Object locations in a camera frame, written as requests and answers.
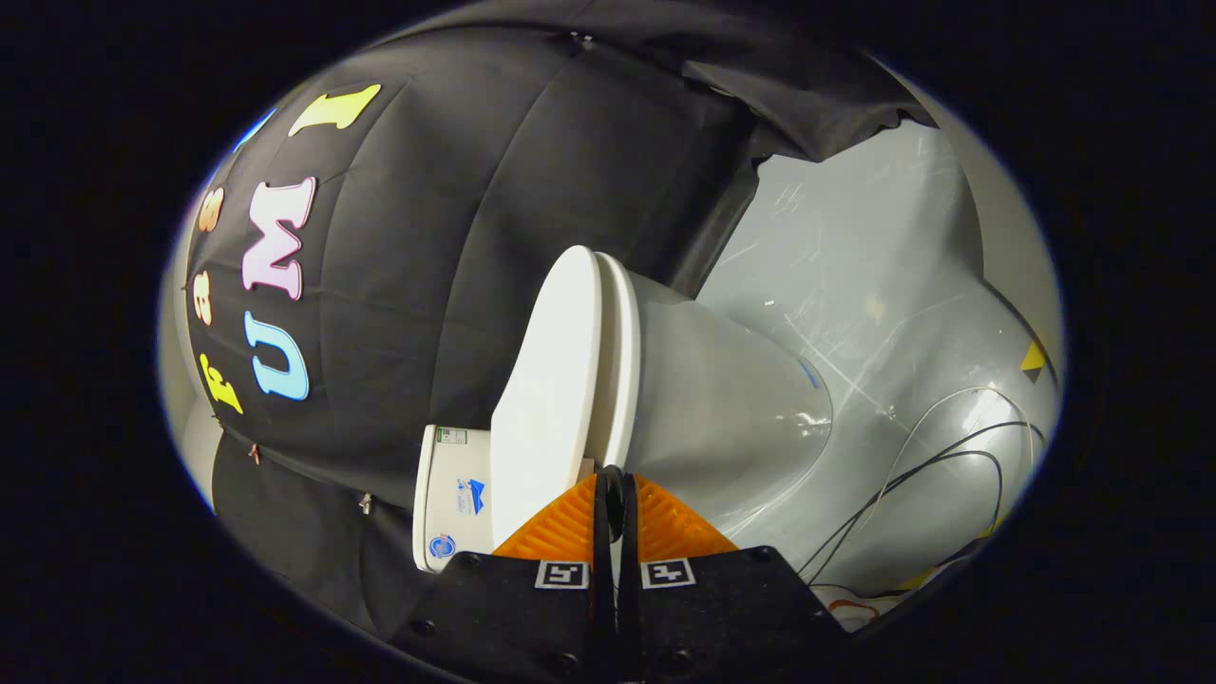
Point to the black backdrop cloth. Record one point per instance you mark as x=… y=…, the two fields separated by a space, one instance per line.
x=456 y=247

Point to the white toilet body with tank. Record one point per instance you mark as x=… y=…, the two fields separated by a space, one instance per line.
x=722 y=408

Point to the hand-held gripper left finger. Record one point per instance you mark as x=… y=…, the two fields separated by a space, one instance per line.
x=513 y=617

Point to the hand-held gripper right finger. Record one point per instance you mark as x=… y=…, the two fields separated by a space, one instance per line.
x=722 y=617

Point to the white toilet seat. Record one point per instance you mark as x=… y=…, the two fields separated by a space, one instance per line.
x=622 y=380

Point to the yellow floor tape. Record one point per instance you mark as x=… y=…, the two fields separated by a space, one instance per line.
x=1034 y=359

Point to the white toilet lid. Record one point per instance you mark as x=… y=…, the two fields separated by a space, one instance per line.
x=551 y=399

